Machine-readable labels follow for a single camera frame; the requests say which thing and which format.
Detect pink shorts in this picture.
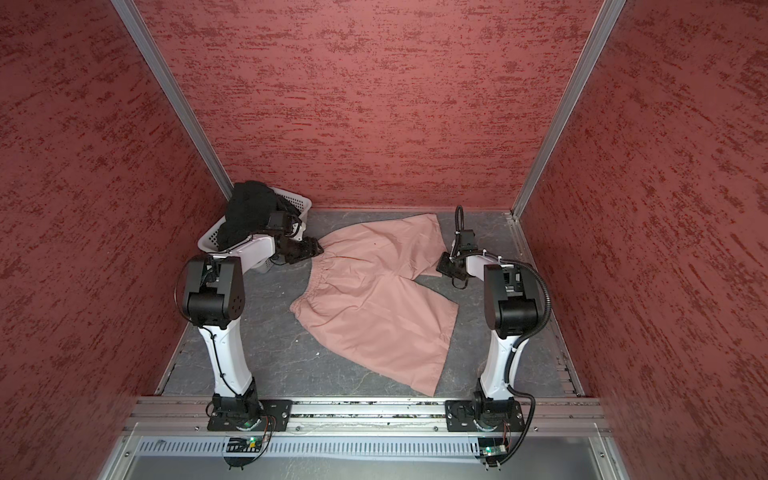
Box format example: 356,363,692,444
290,214,459,396

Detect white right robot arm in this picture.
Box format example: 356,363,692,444
437,252,540,401

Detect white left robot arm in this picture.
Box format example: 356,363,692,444
174,234,323,429

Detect black shorts in basket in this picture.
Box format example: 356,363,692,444
217,181,301,251

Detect white plastic laundry basket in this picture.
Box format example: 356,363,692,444
198,186,312,253

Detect right circuit board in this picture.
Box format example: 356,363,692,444
477,437,508,465

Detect circuit board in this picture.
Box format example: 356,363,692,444
225,437,263,455
477,437,508,465

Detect left circuit board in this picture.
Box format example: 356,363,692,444
225,437,263,455

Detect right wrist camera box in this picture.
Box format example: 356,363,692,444
450,229,478,258

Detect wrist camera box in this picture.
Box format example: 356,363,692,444
450,229,478,258
265,210,304,241

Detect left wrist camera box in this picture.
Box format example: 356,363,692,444
265,210,304,241

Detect left aluminium corner post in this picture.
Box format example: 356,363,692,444
111,0,233,200

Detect aluminium corner post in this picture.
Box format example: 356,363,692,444
111,0,233,200
511,0,626,223

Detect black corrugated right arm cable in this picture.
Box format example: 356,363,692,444
449,205,552,466

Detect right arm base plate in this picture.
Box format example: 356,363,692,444
444,398,524,433

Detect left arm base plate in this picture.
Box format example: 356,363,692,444
206,399,294,434

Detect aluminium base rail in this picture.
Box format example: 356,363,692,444
121,396,613,437

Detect white slotted cable duct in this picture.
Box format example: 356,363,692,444
135,436,479,461

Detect right aluminium corner post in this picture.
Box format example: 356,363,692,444
511,0,626,223

